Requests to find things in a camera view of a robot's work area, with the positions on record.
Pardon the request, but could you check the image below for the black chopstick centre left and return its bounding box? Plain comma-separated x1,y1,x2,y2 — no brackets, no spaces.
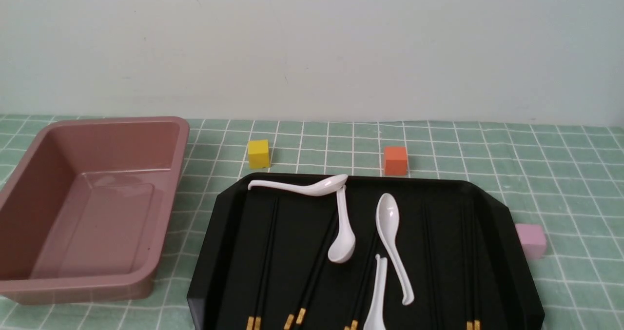
343,234,377,330

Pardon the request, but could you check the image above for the black chopstick far left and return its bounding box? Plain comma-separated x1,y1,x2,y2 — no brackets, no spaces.
246,197,279,330

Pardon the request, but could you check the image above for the green checkered tablecloth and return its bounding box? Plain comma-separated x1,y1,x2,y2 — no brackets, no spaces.
0,118,624,330

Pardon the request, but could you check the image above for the white spoon centre hanging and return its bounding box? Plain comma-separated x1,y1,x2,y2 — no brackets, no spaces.
328,185,356,264

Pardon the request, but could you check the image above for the black chopstick diagonal left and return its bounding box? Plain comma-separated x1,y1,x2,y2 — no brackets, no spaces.
284,213,338,330

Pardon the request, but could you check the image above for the orange cube block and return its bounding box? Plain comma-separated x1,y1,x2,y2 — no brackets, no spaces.
383,146,409,176

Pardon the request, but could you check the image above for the black chopstick right inner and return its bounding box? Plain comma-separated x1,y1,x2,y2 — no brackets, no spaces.
461,209,474,330

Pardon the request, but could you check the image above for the black chopstick centre right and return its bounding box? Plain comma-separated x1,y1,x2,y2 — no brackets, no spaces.
349,235,378,330

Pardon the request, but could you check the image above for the black chopstick diagonal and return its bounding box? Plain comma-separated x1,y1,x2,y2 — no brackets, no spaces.
295,218,340,325
284,213,338,330

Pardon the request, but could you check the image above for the black chopstick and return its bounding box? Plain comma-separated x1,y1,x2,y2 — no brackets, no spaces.
349,235,378,330
470,213,482,330
461,209,474,330
253,197,279,330
343,234,377,330
246,197,279,330

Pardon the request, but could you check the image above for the yellow cube block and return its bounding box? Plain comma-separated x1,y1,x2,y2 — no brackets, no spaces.
247,139,271,170

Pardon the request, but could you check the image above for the white spoon top horizontal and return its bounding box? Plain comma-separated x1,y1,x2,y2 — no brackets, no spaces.
248,174,349,197

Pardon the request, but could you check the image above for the white spoon bottom centre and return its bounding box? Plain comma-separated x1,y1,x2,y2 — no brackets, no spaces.
362,254,388,330

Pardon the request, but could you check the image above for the black rectangular tray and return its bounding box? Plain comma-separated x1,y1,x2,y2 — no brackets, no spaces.
187,173,545,330

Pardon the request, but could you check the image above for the black chopstick diagonal right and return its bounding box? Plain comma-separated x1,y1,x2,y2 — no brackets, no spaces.
295,218,340,325

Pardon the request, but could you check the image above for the pink plastic bin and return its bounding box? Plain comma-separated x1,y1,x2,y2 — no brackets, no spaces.
0,116,190,304

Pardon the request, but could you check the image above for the black chopstick right outer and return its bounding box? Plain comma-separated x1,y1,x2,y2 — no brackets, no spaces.
470,213,482,330

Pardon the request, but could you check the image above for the white spoon right diagonal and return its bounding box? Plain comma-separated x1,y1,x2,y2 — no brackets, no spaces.
376,193,415,306

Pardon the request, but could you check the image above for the pink cube block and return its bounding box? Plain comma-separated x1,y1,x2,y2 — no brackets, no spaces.
515,223,547,260

